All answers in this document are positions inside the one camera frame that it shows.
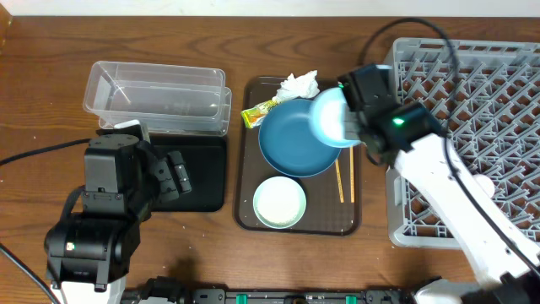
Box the grey dishwasher rack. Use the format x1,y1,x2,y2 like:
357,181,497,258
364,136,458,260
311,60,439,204
384,38,539,242

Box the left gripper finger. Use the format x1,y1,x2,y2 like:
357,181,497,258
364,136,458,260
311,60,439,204
151,158,180,203
167,151,192,193

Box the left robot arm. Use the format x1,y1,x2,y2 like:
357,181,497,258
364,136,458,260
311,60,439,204
44,120,192,303

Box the green yellow snack wrapper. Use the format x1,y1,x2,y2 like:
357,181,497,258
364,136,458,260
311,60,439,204
240,100,278,129

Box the brown serving tray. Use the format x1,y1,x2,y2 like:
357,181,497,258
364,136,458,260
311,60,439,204
232,75,362,236

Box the pink white cup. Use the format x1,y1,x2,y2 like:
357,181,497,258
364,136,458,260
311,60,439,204
473,174,495,198

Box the mint green bowl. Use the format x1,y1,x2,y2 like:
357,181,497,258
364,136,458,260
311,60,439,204
252,176,307,230

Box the white napkin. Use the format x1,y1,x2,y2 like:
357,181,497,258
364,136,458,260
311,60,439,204
272,70,320,103

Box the black plastic tray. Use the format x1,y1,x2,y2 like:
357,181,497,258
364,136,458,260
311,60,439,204
150,135,227,213

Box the clear plastic bin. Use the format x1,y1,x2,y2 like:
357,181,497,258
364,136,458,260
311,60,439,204
83,61,232,136

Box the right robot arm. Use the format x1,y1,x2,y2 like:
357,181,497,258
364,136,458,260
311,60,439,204
337,64,539,303

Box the light blue bowl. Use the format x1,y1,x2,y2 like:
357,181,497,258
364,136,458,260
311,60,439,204
310,87,360,148

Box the wooden chopstick long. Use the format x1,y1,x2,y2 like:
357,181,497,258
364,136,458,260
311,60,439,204
348,146,355,204

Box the dark blue plate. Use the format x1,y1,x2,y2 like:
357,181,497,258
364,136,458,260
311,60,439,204
258,99,341,177

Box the wooden chopstick short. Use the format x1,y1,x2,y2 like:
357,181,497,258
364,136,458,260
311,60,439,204
334,159,344,204

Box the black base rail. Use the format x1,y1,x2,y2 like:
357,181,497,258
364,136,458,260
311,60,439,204
120,277,414,304

